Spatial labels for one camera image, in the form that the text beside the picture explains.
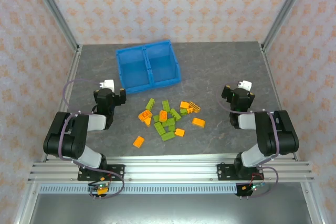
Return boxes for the large orange lego piece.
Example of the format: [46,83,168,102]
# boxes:
[138,109,153,123]

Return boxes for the blue plastic bin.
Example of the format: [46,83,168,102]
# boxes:
[144,39,182,88]
[115,46,153,95]

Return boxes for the small circuit board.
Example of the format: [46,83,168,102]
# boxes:
[241,181,265,193]
[88,183,110,196]

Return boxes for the grey metal panel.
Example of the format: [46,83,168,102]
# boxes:
[26,194,317,224]

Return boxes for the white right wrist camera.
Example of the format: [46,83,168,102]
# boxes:
[237,80,253,91]

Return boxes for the aluminium table side rail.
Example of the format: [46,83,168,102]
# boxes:
[259,42,300,162]
[40,45,83,162]

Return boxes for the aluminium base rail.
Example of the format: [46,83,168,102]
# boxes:
[27,155,315,183]

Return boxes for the aluminium frame post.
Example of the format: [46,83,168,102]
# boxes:
[261,0,313,49]
[28,0,80,52]

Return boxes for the slotted grey cable duct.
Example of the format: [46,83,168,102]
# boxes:
[38,184,237,195]

